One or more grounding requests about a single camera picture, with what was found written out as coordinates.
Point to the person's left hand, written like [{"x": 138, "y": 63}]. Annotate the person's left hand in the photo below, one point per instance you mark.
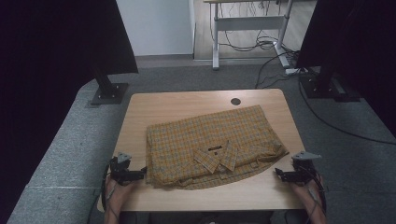
[{"x": 118, "y": 196}]

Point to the white desk frame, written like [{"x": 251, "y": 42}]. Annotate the white desk frame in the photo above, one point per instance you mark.
[{"x": 249, "y": 23}]

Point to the white power strip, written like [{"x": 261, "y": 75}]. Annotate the white power strip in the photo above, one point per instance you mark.
[{"x": 295, "y": 71}]

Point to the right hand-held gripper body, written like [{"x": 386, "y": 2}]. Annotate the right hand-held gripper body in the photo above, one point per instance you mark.
[{"x": 305, "y": 171}]

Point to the black stand with long base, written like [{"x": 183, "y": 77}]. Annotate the black stand with long base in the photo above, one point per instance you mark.
[{"x": 330, "y": 88}]

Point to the narrow black curtain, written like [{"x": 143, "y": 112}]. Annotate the narrow black curtain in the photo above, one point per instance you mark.
[{"x": 358, "y": 46}]

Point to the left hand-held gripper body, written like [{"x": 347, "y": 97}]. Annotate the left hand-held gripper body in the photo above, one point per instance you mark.
[{"x": 120, "y": 171}]

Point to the person's right hand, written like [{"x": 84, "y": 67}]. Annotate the person's right hand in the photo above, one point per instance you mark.
[{"x": 303, "y": 193}]

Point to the wide black curtain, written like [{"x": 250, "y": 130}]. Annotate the wide black curtain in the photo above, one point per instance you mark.
[{"x": 46, "y": 77}]

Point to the yellow plaid shirt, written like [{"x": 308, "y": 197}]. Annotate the yellow plaid shirt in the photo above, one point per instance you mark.
[{"x": 202, "y": 143}]

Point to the black stand with square base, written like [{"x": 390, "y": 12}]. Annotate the black stand with square base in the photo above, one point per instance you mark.
[{"x": 109, "y": 91}]

